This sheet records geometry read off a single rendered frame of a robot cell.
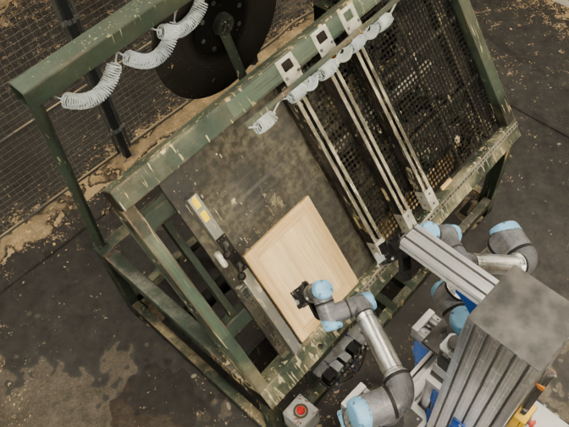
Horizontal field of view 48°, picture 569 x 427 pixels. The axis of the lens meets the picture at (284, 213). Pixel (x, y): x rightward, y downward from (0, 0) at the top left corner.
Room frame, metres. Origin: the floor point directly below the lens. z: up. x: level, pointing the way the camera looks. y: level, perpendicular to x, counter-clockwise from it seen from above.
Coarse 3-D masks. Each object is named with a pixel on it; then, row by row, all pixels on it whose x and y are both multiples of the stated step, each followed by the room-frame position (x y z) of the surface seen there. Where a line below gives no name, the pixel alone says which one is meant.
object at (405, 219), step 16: (320, 48) 2.22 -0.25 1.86; (336, 80) 2.18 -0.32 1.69; (336, 96) 2.16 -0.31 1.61; (352, 112) 2.11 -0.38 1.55; (352, 128) 2.08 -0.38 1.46; (368, 144) 2.03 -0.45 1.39; (368, 160) 2.00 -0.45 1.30; (384, 160) 2.00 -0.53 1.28; (384, 176) 1.94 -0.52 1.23; (400, 192) 1.91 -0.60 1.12; (400, 208) 1.85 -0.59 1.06; (400, 224) 1.84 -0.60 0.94
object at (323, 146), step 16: (288, 80) 2.06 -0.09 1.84; (304, 80) 2.09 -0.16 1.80; (304, 96) 2.07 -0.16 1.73; (304, 112) 2.02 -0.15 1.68; (304, 128) 2.01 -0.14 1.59; (320, 128) 1.99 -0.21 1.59; (320, 144) 1.94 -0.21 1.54; (320, 160) 1.94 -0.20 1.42; (336, 160) 1.92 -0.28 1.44; (336, 176) 1.87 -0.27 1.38; (352, 192) 1.84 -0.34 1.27; (352, 208) 1.79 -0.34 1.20; (368, 224) 1.75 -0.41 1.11; (368, 240) 1.71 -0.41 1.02
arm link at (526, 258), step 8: (456, 248) 1.14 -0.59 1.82; (464, 248) 1.14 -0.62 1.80; (520, 248) 1.22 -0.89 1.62; (528, 248) 1.21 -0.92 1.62; (464, 256) 1.10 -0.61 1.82; (472, 256) 1.11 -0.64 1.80; (480, 256) 1.12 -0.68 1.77; (488, 256) 1.13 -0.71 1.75; (496, 256) 1.14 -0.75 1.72; (504, 256) 1.15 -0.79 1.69; (512, 256) 1.17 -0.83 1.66; (520, 256) 1.17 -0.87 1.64; (528, 256) 1.17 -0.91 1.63; (536, 256) 1.18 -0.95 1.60; (480, 264) 1.09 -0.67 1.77; (488, 264) 1.10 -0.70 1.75; (496, 264) 1.11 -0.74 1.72; (504, 264) 1.11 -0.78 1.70; (512, 264) 1.12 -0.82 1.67; (520, 264) 1.13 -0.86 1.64; (528, 264) 1.14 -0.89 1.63; (536, 264) 1.15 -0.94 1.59; (488, 272) 1.08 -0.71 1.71; (496, 272) 1.09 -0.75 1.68; (504, 272) 1.10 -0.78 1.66; (528, 272) 1.12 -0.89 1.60
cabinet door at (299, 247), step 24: (288, 216) 1.69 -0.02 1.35; (312, 216) 1.72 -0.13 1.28; (264, 240) 1.58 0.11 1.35; (288, 240) 1.61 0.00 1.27; (312, 240) 1.64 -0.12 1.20; (264, 264) 1.50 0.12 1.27; (288, 264) 1.53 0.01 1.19; (312, 264) 1.56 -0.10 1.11; (336, 264) 1.59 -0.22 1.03; (264, 288) 1.42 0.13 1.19; (288, 288) 1.44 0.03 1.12; (336, 288) 1.50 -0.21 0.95; (288, 312) 1.36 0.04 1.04
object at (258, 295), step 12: (192, 192) 1.65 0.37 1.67; (192, 204) 1.59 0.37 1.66; (204, 228) 1.55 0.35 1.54; (216, 228) 1.55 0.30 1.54; (252, 276) 1.43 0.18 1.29; (252, 288) 1.39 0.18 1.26; (264, 300) 1.36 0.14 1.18; (264, 312) 1.33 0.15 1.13; (276, 312) 1.33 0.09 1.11; (276, 324) 1.29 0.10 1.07; (288, 336) 1.26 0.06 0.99; (288, 348) 1.23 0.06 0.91; (300, 348) 1.23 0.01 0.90
